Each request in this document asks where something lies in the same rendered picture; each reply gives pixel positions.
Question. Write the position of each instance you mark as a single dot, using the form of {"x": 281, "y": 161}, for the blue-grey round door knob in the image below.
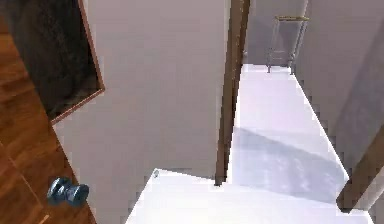
{"x": 68, "y": 192}

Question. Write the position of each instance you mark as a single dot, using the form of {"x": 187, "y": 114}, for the brown wooden room door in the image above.
{"x": 23, "y": 133}

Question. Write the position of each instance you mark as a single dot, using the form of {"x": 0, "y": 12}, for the grey metal frame table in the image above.
{"x": 286, "y": 43}

